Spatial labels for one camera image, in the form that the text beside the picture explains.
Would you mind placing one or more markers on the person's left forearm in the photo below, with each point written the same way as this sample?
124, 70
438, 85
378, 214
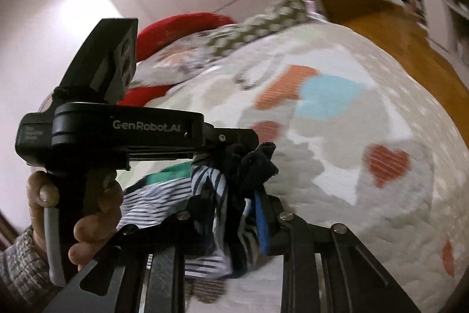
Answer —
18, 265

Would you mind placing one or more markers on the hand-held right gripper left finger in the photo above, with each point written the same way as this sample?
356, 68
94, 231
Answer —
168, 228

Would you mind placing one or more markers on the heart printed blanket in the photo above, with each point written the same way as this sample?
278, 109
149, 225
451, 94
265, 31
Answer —
337, 159

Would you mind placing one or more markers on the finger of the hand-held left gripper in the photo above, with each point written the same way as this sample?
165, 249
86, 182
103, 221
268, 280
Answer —
231, 139

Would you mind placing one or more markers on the red pillow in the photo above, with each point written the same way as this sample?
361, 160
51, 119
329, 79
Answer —
165, 26

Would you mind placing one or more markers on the striped black and white pants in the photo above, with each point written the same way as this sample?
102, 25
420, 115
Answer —
214, 184

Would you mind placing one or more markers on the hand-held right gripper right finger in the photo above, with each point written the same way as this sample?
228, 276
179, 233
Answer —
261, 221

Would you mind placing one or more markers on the person's left hand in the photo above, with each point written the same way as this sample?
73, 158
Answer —
95, 232

